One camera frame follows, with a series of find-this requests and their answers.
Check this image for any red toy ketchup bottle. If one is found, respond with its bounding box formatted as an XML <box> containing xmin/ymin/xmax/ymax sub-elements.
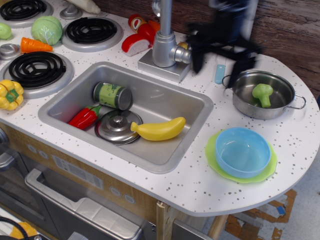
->
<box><xmin>128</xmin><ymin>14</ymin><xmax>161</xmax><ymax>45</ymax></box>

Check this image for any orange toy carrot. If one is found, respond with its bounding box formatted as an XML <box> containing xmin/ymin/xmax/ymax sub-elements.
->
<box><xmin>20</xmin><ymin>37</ymin><xmax>53</xmax><ymax>53</ymax></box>

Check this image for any blue handled toy knife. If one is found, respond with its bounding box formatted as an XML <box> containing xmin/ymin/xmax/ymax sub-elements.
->
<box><xmin>214</xmin><ymin>64</ymin><xmax>226</xmax><ymax>84</ymax></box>

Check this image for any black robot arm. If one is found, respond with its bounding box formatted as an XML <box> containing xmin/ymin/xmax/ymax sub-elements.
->
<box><xmin>186</xmin><ymin>0</ymin><xmax>262</xmax><ymax>88</ymax></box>

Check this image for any green toy broccoli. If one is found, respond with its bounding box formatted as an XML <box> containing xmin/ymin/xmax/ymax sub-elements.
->
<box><xmin>252</xmin><ymin>83</ymin><xmax>273</xmax><ymax>108</ymax></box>

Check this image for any light green toy apple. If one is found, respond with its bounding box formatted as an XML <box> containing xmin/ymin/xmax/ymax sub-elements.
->
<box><xmin>0</xmin><ymin>22</ymin><xmax>12</xmax><ymax>40</ymax></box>

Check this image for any front black stove burner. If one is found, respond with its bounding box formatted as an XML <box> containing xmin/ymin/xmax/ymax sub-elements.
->
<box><xmin>0</xmin><ymin>51</ymin><xmax>74</xmax><ymax>100</ymax></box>

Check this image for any light blue plastic bowl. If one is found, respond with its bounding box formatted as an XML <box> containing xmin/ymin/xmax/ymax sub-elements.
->
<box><xmin>215</xmin><ymin>127</ymin><xmax>272</xmax><ymax>179</ymax></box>

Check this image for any steel pot lid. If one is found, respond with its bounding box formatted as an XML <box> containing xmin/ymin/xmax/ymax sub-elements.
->
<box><xmin>95</xmin><ymin>109</ymin><xmax>143</xmax><ymax>145</ymax></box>

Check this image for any yellow toy banana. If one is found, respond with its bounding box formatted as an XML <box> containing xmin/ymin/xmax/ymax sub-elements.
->
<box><xmin>130</xmin><ymin>117</ymin><xmax>186</xmax><ymax>141</ymax></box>

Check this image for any white toy bottle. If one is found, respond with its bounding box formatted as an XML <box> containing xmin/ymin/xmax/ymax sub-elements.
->
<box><xmin>67</xmin><ymin>0</ymin><xmax>101</xmax><ymax>14</ymax></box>

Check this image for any green plastic plate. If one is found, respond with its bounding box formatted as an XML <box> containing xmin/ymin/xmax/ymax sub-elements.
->
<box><xmin>204</xmin><ymin>129</ymin><xmax>278</xmax><ymax>184</ymax></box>

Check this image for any green labelled toy can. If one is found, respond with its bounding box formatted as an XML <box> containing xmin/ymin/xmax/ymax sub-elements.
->
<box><xmin>93</xmin><ymin>82</ymin><xmax>133</xmax><ymax>111</ymax></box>

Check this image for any red toy chili pepper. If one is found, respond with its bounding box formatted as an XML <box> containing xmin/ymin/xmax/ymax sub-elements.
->
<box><xmin>68</xmin><ymin>106</ymin><xmax>101</xmax><ymax>130</ymax></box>

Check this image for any middle black stove burner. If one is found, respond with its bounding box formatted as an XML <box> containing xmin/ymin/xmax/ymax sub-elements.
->
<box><xmin>61</xmin><ymin>17</ymin><xmax>124</xmax><ymax>53</ymax></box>

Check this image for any green toy cabbage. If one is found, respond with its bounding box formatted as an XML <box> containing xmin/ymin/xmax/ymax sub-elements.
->
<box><xmin>31</xmin><ymin>15</ymin><xmax>63</xmax><ymax>46</ymax></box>

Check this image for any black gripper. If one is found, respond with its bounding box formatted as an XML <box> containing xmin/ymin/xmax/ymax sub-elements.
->
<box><xmin>187</xmin><ymin>22</ymin><xmax>262</xmax><ymax>88</ymax></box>

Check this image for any red white toy sushi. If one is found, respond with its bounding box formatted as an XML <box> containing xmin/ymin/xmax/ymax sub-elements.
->
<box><xmin>121</xmin><ymin>33</ymin><xmax>153</xmax><ymax>57</ymax></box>

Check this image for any silver stove knob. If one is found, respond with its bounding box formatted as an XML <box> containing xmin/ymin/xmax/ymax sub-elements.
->
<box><xmin>59</xmin><ymin>4</ymin><xmax>83</xmax><ymax>20</ymax></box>
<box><xmin>0</xmin><ymin>43</ymin><xmax>22</xmax><ymax>61</ymax></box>

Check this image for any stainless steel pan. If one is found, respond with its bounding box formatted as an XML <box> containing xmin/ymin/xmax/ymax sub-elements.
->
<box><xmin>222</xmin><ymin>70</ymin><xmax>307</xmax><ymax>120</ymax></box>

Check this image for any black stove burner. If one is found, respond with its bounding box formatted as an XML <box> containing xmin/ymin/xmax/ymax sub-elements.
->
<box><xmin>61</xmin><ymin>17</ymin><xmax>124</xmax><ymax>53</ymax></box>
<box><xmin>0</xmin><ymin>51</ymin><xmax>74</xmax><ymax>100</ymax></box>

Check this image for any small yellow toy piece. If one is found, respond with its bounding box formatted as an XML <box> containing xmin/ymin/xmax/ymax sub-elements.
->
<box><xmin>178</xmin><ymin>42</ymin><xmax>188</xmax><ymax>50</ymax></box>

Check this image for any silver toy oven door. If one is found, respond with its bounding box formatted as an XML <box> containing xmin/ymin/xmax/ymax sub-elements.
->
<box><xmin>24</xmin><ymin>168</ymin><xmax>157</xmax><ymax>240</ymax></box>

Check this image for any yellow toy on floor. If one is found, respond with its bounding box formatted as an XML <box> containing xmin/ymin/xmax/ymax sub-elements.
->
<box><xmin>9</xmin><ymin>222</ymin><xmax>38</xmax><ymax>240</ymax></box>

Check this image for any silver toy sink basin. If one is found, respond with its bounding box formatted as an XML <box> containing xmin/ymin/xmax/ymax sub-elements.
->
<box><xmin>38</xmin><ymin>62</ymin><xmax>214</xmax><ymax>174</ymax></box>

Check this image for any silver toy faucet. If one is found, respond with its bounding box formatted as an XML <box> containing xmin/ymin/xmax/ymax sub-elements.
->
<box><xmin>137</xmin><ymin>0</ymin><xmax>192</xmax><ymax>83</ymax></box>

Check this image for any back left stove burner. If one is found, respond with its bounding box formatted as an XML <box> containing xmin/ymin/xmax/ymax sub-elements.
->
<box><xmin>0</xmin><ymin>0</ymin><xmax>53</xmax><ymax>29</ymax></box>

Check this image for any yellow toy bell pepper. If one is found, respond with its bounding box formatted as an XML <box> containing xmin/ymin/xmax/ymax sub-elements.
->
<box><xmin>0</xmin><ymin>79</ymin><xmax>24</xmax><ymax>111</ymax></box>

